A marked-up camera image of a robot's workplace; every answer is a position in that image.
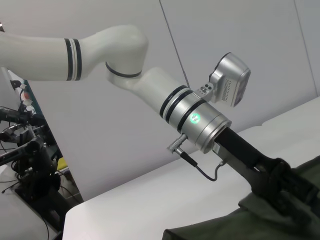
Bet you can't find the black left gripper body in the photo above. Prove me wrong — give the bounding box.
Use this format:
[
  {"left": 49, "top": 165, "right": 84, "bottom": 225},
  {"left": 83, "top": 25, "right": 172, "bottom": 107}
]
[{"left": 213, "top": 127, "right": 292, "bottom": 195}]

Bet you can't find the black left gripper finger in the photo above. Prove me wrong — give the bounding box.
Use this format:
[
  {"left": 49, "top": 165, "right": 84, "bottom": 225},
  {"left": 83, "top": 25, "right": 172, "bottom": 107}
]
[
  {"left": 282, "top": 167, "right": 318, "bottom": 198},
  {"left": 268, "top": 182, "right": 310, "bottom": 208}
]

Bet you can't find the dark green shirt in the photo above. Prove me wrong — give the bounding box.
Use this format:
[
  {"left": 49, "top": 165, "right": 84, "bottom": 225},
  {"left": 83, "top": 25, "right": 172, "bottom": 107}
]
[{"left": 162, "top": 154, "right": 320, "bottom": 240}]

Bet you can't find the yellow tag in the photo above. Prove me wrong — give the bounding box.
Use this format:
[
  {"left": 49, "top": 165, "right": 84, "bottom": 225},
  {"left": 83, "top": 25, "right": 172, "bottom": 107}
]
[{"left": 56, "top": 156, "right": 69, "bottom": 173}]

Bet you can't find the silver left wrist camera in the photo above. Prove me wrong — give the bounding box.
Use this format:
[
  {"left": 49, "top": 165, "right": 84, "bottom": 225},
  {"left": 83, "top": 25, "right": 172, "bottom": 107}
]
[{"left": 195, "top": 51, "right": 252, "bottom": 108}]

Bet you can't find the black equipment rig with cables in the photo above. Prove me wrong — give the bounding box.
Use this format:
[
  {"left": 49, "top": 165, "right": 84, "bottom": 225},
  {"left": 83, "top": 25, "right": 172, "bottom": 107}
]
[{"left": 0, "top": 106, "right": 83, "bottom": 233}]

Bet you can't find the teal metal frame post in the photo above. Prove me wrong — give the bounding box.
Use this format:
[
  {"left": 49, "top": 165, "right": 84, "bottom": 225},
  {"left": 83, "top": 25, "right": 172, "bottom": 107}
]
[{"left": 23, "top": 78, "right": 85, "bottom": 203}]

